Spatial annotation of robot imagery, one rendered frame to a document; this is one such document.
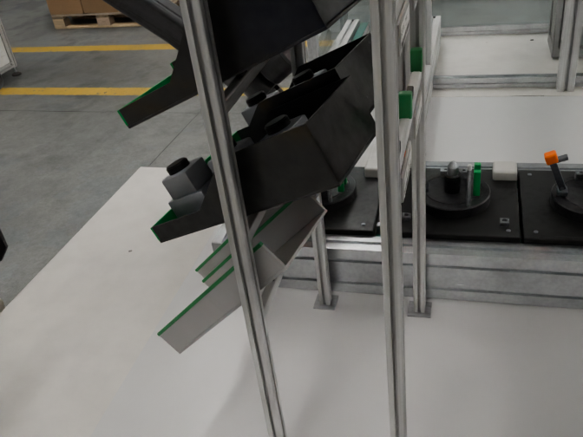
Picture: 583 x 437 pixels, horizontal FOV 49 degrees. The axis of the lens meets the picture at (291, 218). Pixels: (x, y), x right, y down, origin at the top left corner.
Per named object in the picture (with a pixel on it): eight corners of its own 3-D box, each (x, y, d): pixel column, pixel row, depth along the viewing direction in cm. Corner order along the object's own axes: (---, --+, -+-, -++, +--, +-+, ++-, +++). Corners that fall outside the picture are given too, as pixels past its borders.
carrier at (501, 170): (381, 240, 117) (378, 181, 110) (396, 175, 136) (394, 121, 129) (520, 247, 110) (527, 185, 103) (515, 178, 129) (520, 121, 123)
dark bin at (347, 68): (202, 184, 93) (174, 140, 91) (243, 143, 103) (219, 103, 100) (363, 122, 77) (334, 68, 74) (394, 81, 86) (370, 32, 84)
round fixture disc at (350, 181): (279, 211, 125) (278, 203, 124) (297, 176, 136) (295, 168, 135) (350, 214, 121) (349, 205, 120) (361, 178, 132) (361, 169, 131)
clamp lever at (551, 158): (557, 192, 115) (544, 158, 112) (556, 186, 116) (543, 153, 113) (578, 186, 113) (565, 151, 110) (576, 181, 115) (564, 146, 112)
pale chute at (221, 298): (179, 355, 92) (156, 334, 92) (223, 297, 102) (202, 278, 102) (286, 270, 74) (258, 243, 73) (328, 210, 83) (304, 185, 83)
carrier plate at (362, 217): (249, 233, 123) (247, 225, 122) (281, 172, 143) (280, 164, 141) (373, 239, 117) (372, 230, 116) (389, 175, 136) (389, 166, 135)
